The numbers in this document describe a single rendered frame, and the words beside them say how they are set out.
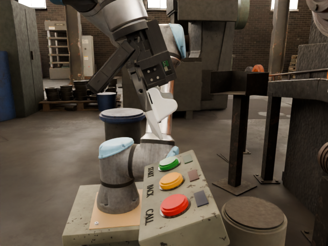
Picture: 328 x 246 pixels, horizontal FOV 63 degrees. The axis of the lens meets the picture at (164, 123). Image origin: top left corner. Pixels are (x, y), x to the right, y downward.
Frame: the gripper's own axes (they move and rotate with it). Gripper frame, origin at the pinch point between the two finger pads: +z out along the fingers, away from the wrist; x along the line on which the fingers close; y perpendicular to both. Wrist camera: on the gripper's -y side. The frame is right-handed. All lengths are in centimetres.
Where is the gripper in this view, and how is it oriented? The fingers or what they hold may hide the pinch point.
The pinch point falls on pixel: (156, 130)
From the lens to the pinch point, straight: 54.1
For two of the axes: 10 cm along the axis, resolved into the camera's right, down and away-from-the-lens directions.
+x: -0.4, -2.4, 9.7
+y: 9.4, -3.4, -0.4
